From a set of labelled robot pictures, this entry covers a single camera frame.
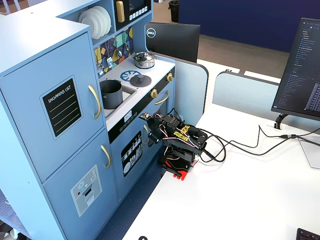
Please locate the white sink basin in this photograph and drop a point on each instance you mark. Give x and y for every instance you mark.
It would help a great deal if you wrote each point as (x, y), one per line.
(128, 93)

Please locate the silver monitor base plate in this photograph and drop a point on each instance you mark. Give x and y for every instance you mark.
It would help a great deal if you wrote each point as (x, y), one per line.
(311, 152)

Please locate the white toy plate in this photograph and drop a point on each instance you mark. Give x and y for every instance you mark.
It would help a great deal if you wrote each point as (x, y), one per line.
(108, 20)
(101, 25)
(87, 23)

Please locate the black toy microwave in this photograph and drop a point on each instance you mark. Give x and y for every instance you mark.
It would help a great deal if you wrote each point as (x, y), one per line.
(135, 10)

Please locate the light blue desk divider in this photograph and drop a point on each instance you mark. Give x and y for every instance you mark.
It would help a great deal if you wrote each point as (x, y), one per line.
(190, 87)
(245, 95)

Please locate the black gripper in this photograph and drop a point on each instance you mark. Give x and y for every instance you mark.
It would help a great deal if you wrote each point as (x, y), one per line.
(151, 131)

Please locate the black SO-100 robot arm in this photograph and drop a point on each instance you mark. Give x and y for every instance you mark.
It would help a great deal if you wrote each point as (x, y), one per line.
(185, 150)

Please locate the hanging steel spatula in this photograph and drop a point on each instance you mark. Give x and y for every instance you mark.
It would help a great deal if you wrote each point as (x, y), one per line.
(109, 61)

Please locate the gray toy cooking pot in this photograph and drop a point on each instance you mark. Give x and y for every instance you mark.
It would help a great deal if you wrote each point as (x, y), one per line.
(113, 100)

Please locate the gray pot lid with knob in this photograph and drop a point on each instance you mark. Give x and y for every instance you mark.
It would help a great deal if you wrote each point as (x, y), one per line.
(140, 81)

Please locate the black trash bin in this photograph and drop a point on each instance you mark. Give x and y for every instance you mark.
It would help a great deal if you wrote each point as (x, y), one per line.
(174, 11)

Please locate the steel lid with black knob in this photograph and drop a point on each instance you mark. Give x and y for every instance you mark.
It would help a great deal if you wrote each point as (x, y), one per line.
(143, 57)

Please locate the red robot base clamp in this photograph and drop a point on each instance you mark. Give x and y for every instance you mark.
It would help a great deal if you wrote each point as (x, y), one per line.
(181, 173)

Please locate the black keyboard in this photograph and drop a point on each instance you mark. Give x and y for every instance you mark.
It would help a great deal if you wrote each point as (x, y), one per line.
(307, 235)

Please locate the shiny steel toy pot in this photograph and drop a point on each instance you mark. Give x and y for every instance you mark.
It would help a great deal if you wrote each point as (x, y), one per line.
(144, 64)

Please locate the gold stove knob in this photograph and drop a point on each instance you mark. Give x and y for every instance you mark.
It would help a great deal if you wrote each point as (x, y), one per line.
(153, 93)
(170, 77)

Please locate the hanging steel slotted utensil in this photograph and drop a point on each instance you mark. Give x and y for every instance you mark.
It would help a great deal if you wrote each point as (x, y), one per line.
(100, 67)

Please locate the monitor showing dark code screen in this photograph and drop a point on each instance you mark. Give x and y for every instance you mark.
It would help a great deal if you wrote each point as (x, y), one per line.
(300, 70)

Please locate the black Dell monitor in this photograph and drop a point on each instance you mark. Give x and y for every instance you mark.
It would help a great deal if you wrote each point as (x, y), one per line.
(175, 41)

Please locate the hanging steel spoon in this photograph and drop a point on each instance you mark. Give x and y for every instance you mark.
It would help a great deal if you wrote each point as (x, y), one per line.
(119, 52)

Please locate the blue toy kitchen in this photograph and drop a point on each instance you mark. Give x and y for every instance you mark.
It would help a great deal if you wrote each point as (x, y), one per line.
(50, 125)

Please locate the hanging steel ladle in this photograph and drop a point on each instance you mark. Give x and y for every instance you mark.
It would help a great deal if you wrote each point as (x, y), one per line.
(126, 47)

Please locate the small wrist camera board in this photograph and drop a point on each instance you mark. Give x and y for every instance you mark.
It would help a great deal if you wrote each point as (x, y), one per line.
(145, 115)

